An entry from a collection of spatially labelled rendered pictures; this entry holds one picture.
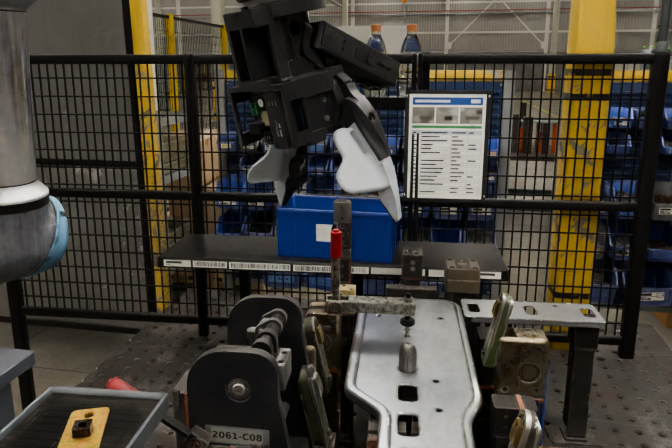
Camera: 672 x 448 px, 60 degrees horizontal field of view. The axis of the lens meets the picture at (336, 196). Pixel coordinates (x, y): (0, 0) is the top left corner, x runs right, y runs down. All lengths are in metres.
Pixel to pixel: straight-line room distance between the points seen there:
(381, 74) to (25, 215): 0.57
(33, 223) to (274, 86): 0.55
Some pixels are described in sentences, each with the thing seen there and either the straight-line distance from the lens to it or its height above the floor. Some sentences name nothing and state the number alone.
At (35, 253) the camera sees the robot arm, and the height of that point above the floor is 1.25.
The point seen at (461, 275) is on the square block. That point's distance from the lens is 1.39.
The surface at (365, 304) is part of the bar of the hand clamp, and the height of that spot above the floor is 1.07.
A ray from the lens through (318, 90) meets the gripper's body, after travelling 0.49.
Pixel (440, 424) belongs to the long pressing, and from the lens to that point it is 0.94.
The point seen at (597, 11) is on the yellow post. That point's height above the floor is 1.65.
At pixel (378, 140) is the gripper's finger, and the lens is 0.50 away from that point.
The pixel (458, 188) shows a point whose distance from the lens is 1.65.
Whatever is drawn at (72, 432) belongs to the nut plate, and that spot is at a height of 1.17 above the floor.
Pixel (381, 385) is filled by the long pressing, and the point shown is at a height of 1.00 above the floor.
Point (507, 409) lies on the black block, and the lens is 1.01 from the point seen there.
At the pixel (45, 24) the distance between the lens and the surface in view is 3.20.
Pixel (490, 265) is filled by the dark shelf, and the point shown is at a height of 1.03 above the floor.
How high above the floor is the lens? 1.52
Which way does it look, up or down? 13 degrees down
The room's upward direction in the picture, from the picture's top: straight up
